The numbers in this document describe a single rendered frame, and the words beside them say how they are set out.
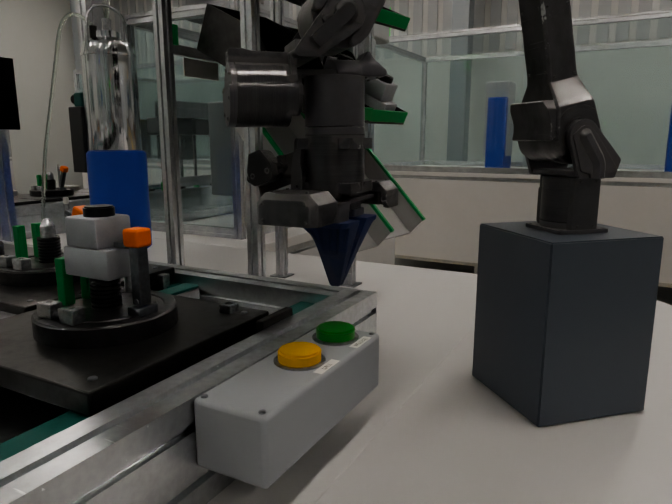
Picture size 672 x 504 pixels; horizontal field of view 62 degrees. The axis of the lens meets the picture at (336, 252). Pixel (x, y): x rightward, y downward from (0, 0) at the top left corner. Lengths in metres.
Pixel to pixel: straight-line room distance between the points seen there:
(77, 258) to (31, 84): 12.57
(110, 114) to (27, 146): 11.39
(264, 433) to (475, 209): 4.29
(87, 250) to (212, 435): 0.23
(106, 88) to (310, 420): 1.26
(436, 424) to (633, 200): 3.94
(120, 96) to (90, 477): 1.30
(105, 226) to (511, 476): 0.45
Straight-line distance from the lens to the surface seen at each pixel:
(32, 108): 13.11
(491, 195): 4.62
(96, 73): 1.63
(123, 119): 1.62
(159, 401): 0.47
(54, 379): 0.52
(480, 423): 0.65
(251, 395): 0.46
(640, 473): 0.62
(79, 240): 0.60
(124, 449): 0.43
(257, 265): 0.87
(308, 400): 0.48
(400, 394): 0.70
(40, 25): 13.48
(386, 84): 0.99
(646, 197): 4.49
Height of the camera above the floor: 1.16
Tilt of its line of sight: 11 degrees down
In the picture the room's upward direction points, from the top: straight up
